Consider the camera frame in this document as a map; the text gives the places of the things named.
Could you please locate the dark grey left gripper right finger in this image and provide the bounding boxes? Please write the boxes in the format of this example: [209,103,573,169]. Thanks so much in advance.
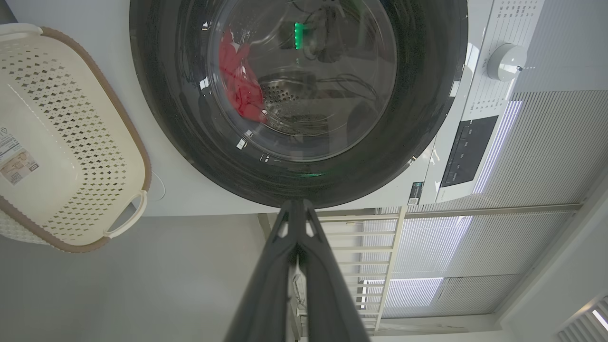
[298,199,371,342]

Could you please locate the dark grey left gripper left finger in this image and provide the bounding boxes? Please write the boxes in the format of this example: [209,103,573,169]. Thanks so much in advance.
[223,199,299,342]

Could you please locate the washing machine glass door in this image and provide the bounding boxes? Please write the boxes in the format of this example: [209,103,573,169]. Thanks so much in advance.
[129,0,469,209]

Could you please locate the red and white garment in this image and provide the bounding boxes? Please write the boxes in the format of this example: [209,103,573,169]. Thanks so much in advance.
[218,30,269,124]

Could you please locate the white washing machine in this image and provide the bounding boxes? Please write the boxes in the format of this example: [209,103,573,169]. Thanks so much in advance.
[5,0,547,217]

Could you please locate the black touch display panel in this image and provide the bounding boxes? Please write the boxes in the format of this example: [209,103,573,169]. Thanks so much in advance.
[440,115,499,189]

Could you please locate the cream perforated laundry basket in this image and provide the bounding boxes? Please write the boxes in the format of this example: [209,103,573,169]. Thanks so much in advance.
[0,24,152,254]

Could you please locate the printed label sticker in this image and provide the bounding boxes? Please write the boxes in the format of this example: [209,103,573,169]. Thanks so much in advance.
[0,127,39,186]

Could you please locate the white round control dial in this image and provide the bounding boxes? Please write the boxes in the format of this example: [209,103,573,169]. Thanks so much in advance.
[486,43,528,82]

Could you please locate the white wooden rack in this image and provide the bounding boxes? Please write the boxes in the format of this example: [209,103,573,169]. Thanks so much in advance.
[259,204,583,333]

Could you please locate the small black barcode sticker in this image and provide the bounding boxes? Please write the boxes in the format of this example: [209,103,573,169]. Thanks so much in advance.
[408,181,425,206]

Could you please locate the white window blinds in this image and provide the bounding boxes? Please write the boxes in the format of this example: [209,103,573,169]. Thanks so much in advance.
[380,0,608,319]

